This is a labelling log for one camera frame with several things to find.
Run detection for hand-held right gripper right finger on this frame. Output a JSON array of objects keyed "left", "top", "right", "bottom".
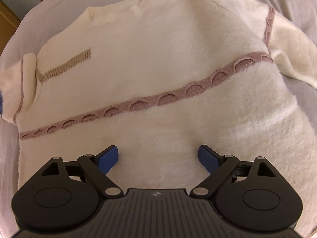
[{"left": 190, "top": 144, "right": 278, "bottom": 199}]

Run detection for cream towel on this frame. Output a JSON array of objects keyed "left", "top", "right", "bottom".
[{"left": 0, "top": 0, "right": 317, "bottom": 204}]

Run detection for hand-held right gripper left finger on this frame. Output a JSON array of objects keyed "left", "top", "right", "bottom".
[{"left": 41, "top": 145, "right": 124, "bottom": 199}]

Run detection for white bed sheet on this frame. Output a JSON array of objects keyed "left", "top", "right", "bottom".
[{"left": 0, "top": 0, "right": 317, "bottom": 238}]

